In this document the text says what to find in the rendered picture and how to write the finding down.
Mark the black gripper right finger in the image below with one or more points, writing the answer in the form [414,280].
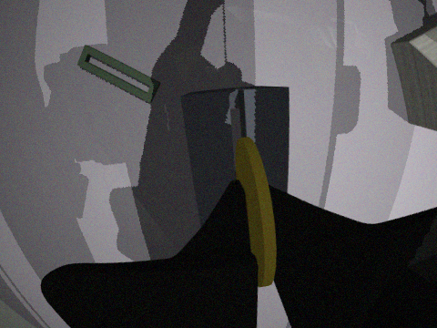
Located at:
[331,270]

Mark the dark green rectangular frame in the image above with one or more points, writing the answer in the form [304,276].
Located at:
[83,62]

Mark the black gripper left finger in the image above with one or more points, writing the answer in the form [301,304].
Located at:
[211,283]

